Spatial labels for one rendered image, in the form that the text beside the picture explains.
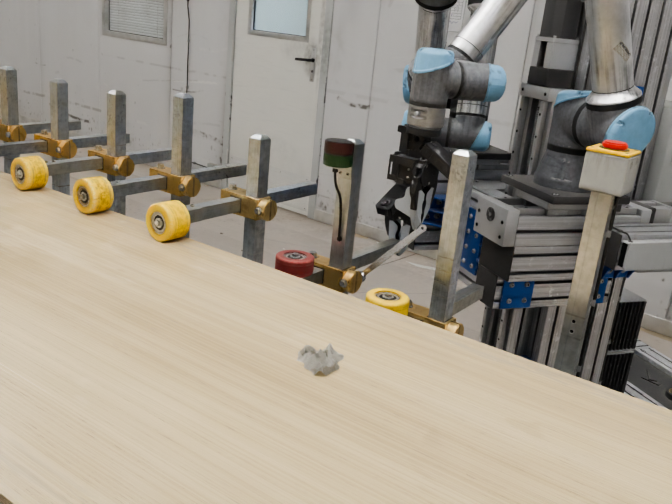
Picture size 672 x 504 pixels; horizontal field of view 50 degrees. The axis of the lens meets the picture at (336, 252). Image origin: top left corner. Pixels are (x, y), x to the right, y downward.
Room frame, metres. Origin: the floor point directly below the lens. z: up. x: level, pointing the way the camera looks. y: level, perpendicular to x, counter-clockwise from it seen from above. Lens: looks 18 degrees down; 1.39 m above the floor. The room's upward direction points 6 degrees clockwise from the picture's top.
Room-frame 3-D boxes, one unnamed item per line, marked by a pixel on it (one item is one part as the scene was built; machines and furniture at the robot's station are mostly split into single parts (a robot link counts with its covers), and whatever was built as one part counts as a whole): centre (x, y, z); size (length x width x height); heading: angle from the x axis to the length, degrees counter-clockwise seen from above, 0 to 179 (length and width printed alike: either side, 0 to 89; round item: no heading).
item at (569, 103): (1.75, -0.54, 1.21); 0.13 x 0.12 x 0.14; 21
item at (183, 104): (1.75, 0.40, 0.93); 0.04 x 0.04 x 0.48; 56
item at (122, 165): (1.91, 0.63, 0.95); 0.14 x 0.06 x 0.05; 56
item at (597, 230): (1.19, -0.44, 0.93); 0.05 x 0.05 x 0.45; 56
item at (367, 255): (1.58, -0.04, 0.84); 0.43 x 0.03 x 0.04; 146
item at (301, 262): (1.40, 0.08, 0.85); 0.08 x 0.08 x 0.11
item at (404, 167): (1.48, -0.14, 1.12); 0.09 x 0.08 x 0.12; 56
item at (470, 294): (1.40, -0.21, 0.81); 0.44 x 0.03 x 0.04; 146
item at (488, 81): (1.52, -0.24, 1.28); 0.11 x 0.11 x 0.08; 21
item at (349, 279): (1.48, 0.01, 0.85); 0.14 x 0.06 x 0.05; 56
